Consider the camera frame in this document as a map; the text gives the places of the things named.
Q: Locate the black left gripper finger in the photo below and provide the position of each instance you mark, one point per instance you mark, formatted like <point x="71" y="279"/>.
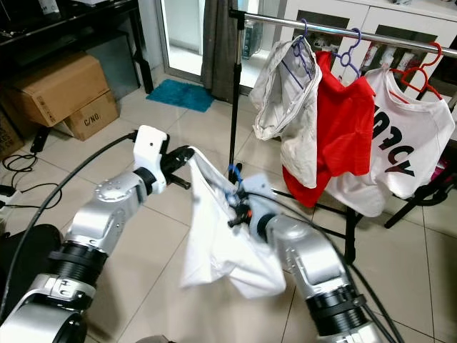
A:
<point x="186" y="151"/>
<point x="184" y="164"/>

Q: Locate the blue clothes hanger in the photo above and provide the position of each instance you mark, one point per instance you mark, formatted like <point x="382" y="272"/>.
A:
<point x="232" y="196"/>
<point x="350" y="53"/>

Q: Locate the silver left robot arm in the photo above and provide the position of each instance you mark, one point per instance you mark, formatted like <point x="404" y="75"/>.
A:
<point x="107" y="211"/>

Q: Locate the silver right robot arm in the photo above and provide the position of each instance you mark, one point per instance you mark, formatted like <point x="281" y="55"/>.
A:
<point x="300" y="250"/>

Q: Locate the purple clothes hanger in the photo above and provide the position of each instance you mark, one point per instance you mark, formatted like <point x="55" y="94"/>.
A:
<point x="303" y="50"/>

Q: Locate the red clothes hanger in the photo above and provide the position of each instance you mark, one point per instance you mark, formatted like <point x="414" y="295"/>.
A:
<point x="415" y="71"/>

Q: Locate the teal floor mat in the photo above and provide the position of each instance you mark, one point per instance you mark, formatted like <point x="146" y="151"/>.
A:
<point x="175" y="95"/>

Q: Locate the grey curtain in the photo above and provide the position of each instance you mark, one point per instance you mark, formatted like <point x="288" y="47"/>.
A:
<point x="218" y="50"/>

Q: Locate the grey white garment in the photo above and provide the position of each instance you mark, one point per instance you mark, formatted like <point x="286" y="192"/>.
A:
<point x="285" y="107"/>

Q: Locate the grey panel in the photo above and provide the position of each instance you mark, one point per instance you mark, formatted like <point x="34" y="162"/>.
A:
<point x="118" y="61"/>

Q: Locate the glass sliding door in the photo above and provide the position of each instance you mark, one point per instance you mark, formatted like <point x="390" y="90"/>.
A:
<point x="182" y="28"/>

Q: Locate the black power adapter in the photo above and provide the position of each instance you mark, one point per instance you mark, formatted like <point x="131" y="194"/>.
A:
<point x="41" y="140"/>

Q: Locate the large cardboard box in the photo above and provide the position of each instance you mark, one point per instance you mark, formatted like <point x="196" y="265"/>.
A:
<point x="61" y="86"/>

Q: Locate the red shirt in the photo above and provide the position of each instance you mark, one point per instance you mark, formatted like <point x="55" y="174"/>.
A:
<point x="346" y="121"/>

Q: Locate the labelled cardboard box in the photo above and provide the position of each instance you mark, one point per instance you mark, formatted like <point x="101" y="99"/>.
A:
<point x="11" y="139"/>

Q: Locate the black desk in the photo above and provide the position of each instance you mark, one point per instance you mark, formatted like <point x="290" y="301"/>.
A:
<point x="86" y="21"/>

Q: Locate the white power strip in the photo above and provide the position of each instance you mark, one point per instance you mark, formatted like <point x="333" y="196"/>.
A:
<point x="7" y="196"/>

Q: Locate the black chair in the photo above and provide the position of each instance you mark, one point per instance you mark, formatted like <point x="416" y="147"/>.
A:
<point x="28" y="264"/>

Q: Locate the white shirt black lettering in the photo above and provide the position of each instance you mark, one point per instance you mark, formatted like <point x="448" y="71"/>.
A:
<point x="414" y="114"/>

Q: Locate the white glass-door cabinet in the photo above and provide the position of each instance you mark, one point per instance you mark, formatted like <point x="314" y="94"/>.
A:
<point x="400" y="14"/>

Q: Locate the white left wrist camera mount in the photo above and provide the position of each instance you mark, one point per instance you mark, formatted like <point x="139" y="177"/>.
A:
<point x="148" y="150"/>

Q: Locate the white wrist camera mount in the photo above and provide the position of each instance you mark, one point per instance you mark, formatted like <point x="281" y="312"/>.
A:
<point x="148" y="150"/>
<point x="257" y="187"/>

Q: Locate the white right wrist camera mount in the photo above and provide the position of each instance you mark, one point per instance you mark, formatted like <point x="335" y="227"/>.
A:
<point x="257" y="187"/>

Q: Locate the black rack post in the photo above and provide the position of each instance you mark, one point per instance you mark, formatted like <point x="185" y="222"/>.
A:
<point x="235" y="86"/>

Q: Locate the silver clothes rail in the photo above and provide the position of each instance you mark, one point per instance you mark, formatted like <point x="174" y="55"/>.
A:
<point x="385" y="40"/>

